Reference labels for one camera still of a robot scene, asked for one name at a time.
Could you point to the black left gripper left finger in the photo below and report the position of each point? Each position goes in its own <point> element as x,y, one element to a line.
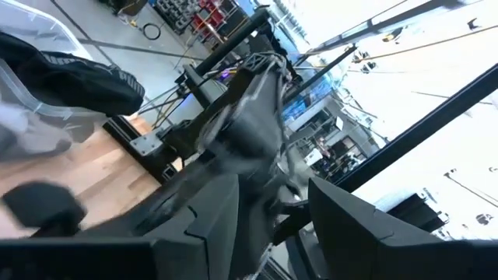
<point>186,249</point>

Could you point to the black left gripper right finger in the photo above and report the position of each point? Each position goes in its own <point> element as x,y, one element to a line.
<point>350,241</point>

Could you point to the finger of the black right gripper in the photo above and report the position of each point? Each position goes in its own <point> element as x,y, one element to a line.
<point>175,194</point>

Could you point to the dark grey Puma underwear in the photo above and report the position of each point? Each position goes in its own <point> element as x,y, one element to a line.
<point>78,83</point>

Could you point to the grey cloth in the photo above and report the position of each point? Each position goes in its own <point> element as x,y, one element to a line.
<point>31,134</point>

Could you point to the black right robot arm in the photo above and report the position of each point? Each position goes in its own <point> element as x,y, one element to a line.
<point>253,66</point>

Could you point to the blue screen monitor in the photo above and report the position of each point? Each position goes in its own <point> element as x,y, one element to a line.
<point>307,99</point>

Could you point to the red storage rack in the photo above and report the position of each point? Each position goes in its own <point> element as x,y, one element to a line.
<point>212,17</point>

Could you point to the black sock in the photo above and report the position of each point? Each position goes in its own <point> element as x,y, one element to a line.
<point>43,204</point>

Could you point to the large clear plastic container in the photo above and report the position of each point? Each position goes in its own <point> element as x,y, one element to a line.
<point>39,27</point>

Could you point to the silver metal corner bracket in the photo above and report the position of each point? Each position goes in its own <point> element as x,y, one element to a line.
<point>146,144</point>

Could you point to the black metal table frame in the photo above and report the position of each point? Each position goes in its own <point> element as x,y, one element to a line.
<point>428,116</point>

